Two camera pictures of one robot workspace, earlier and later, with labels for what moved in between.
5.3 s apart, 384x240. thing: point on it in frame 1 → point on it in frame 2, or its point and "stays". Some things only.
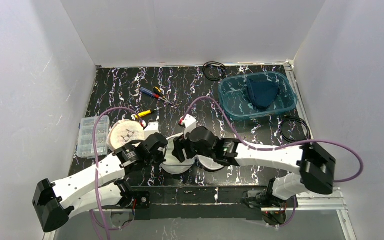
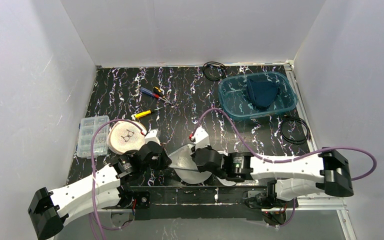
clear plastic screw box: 85,147 stays
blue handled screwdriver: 150,92 stays
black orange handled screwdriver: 156,90 stays
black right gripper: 181,147 → 196,159
